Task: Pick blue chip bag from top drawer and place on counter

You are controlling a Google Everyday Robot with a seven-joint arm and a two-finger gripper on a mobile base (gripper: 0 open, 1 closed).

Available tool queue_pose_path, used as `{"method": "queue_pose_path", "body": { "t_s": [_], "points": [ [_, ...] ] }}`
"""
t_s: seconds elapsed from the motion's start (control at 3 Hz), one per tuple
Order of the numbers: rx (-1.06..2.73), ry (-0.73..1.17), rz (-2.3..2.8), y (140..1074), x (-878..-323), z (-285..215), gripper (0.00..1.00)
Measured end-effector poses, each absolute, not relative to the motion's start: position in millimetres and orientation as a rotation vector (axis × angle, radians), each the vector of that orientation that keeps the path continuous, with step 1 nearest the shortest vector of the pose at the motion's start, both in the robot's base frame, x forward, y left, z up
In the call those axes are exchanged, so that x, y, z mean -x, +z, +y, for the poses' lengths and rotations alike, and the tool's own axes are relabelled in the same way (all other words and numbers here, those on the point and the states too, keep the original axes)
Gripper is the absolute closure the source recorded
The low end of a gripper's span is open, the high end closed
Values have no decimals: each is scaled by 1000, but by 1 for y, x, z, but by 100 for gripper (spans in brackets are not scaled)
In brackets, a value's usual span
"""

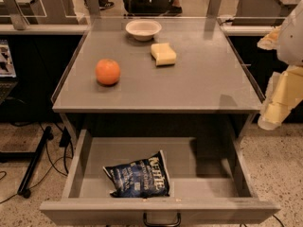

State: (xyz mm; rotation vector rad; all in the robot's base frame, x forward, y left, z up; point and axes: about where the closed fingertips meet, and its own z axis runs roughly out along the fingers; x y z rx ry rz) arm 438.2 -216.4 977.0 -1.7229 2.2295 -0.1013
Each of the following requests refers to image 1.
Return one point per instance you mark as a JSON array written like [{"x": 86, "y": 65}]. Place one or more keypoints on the black drawer handle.
[{"x": 175, "y": 222}]

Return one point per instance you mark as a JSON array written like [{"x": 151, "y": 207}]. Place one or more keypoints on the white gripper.
[{"x": 293, "y": 44}]

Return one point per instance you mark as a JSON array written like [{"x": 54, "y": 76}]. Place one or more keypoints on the grey counter cabinet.
[{"x": 206, "y": 78}]

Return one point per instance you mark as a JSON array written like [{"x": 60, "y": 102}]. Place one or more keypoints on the white paper bowl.
[{"x": 143, "y": 30}]

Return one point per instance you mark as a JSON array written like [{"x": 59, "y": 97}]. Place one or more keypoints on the black stand leg with wheel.
[{"x": 23, "y": 189}]

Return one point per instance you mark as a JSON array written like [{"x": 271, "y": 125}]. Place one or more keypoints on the clear acrylic barrier panel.
[{"x": 21, "y": 14}]

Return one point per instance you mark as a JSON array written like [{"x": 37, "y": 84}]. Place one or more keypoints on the open grey top drawer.
[{"x": 208, "y": 183}]

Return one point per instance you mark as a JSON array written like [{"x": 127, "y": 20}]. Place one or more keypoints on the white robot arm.
[{"x": 290, "y": 40}]

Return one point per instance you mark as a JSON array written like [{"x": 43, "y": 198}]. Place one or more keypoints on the orange fruit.
[{"x": 107, "y": 72}]

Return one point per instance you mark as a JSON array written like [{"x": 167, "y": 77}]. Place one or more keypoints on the yellow sponge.
[{"x": 163, "y": 54}]

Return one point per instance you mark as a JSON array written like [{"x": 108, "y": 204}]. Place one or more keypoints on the blue Kettle chip bag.
[{"x": 145, "y": 178}]

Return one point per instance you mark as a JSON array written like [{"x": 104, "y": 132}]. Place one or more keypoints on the laptop with lit screen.
[{"x": 8, "y": 77}]

